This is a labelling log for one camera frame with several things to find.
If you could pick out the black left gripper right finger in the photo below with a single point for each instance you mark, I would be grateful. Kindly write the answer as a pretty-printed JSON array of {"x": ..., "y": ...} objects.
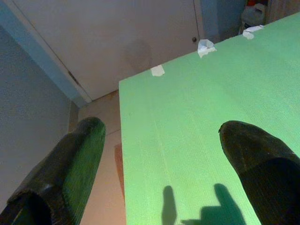
[{"x": 262, "y": 168}]

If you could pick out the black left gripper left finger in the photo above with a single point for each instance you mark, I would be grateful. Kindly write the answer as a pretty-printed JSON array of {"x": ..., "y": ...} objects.
[{"x": 70, "y": 164}]

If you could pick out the metal door hinge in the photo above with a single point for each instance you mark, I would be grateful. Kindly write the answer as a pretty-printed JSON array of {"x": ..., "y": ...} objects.
[{"x": 73, "y": 77}]

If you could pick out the green table mat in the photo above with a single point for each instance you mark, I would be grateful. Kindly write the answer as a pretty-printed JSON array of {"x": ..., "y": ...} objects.
[{"x": 187, "y": 117}]

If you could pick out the white tape piece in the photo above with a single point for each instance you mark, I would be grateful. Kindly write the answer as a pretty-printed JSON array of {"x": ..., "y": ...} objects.
[
  {"x": 204, "y": 48},
  {"x": 157, "y": 71},
  {"x": 249, "y": 32}
]

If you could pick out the white door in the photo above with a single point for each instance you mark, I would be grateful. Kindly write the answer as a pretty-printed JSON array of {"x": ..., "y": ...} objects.
[{"x": 105, "y": 35}]

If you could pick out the dark round door knob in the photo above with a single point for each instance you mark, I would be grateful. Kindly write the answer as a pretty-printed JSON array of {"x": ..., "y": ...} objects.
[{"x": 194, "y": 39}]

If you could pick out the white plastic jug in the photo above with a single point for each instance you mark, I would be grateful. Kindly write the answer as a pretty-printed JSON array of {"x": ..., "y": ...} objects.
[{"x": 254, "y": 14}]

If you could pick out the brown wooden panel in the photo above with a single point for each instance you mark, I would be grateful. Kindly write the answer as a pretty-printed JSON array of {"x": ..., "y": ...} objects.
[{"x": 283, "y": 8}]

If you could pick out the blue door frame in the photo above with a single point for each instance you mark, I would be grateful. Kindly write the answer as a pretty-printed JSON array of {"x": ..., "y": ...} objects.
[{"x": 35, "y": 51}]

